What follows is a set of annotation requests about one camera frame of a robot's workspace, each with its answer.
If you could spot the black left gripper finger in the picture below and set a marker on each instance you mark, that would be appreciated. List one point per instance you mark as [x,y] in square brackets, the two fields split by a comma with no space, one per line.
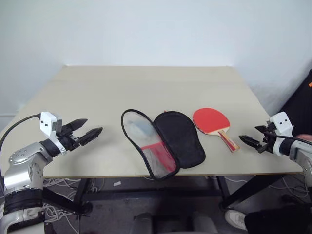
[91,135]
[78,123]

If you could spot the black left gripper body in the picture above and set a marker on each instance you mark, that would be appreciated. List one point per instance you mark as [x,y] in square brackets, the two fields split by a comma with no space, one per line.
[68,141]

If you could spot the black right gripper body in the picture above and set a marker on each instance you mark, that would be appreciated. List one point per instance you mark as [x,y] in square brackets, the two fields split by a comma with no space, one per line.
[269,139]

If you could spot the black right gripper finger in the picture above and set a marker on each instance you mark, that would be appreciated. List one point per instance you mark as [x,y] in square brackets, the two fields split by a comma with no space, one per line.
[249,141]
[262,129]

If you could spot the red table tennis paddle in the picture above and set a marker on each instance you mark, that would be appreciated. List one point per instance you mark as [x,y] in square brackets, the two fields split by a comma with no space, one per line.
[209,118]

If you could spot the pale blue white cloth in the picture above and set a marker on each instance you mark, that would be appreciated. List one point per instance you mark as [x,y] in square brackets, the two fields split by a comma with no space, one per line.
[142,126]

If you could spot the red black paddle case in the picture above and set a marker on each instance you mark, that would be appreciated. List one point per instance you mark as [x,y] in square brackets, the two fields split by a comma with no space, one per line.
[180,141]

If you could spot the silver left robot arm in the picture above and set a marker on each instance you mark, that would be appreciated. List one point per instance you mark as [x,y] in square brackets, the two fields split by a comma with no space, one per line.
[24,156]

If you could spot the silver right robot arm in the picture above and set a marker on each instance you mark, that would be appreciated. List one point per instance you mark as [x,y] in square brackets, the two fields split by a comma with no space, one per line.
[299,152]

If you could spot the bystander bare hand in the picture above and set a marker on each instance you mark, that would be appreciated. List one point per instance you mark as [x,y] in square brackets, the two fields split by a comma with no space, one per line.
[306,137]

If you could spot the large black object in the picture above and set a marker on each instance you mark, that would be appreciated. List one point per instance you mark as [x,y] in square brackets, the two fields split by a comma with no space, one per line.
[298,107]

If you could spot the small white floor tag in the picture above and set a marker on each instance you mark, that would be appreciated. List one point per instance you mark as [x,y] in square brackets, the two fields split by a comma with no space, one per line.
[117,184]

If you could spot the white sneaker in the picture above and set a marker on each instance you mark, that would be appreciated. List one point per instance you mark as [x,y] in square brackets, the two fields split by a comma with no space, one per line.
[235,219]

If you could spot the black trousers leg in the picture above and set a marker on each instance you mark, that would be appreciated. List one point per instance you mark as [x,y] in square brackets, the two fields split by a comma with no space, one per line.
[280,219]

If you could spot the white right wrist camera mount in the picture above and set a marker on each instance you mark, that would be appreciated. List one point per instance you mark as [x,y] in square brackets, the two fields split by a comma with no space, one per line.
[281,123]

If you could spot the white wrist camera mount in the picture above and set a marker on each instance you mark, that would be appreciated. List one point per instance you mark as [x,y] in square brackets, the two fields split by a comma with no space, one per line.
[47,122]
[281,123]

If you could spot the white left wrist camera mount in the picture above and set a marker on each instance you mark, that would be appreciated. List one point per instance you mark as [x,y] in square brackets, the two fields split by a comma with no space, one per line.
[47,122]

